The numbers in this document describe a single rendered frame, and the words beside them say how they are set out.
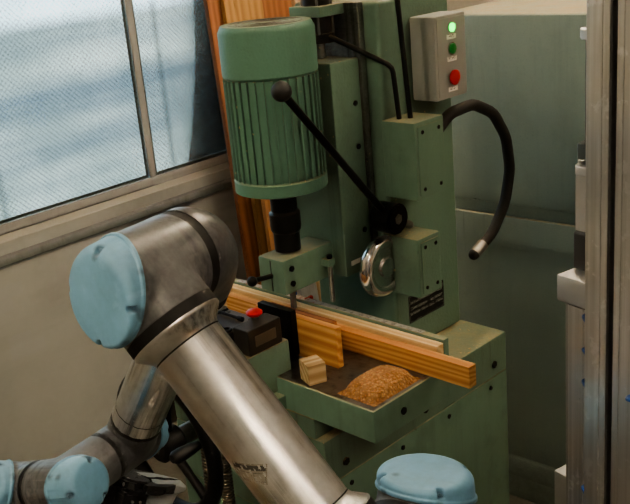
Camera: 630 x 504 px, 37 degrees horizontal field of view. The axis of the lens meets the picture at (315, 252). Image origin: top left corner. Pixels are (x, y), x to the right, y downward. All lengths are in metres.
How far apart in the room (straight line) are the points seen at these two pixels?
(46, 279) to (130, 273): 2.03
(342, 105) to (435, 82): 0.19
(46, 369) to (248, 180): 1.53
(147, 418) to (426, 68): 0.89
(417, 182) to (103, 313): 0.90
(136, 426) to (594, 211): 0.71
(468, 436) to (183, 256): 1.13
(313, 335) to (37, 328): 1.47
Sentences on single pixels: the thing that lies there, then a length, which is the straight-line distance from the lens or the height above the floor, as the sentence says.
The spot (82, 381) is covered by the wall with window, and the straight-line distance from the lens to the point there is 3.22.
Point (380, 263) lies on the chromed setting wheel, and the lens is 1.85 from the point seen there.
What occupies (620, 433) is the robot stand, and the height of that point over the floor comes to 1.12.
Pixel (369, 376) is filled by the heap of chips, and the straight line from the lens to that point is 1.64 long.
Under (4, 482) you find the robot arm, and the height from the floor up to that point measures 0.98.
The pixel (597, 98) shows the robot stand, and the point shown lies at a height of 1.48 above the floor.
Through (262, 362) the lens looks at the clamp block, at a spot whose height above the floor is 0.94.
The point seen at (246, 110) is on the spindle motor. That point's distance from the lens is 1.71.
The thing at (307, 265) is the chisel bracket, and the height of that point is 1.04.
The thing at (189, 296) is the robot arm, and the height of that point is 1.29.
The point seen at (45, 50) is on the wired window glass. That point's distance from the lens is 3.07.
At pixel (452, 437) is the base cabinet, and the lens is 2.03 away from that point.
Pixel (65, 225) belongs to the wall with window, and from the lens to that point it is 3.06.
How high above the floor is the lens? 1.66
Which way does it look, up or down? 19 degrees down
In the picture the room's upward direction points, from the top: 5 degrees counter-clockwise
